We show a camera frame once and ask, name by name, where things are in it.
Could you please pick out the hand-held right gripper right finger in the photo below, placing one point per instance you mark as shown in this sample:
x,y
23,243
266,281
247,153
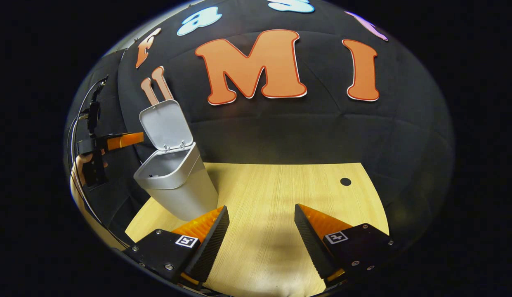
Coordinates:
x,y
313,247

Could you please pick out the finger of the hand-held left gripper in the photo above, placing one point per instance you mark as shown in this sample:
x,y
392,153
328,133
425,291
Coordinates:
x,y
123,141

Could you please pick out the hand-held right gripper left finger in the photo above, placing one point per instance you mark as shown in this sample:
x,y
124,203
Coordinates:
x,y
206,251

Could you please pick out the white desktop garbage bin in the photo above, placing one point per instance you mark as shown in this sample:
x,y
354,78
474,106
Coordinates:
x,y
185,194

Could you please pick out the wooden desktop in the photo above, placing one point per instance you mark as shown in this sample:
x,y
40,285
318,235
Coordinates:
x,y
280,194

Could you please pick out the black backdrop cloth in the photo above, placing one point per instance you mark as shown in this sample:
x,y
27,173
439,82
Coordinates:
x,y
301,132

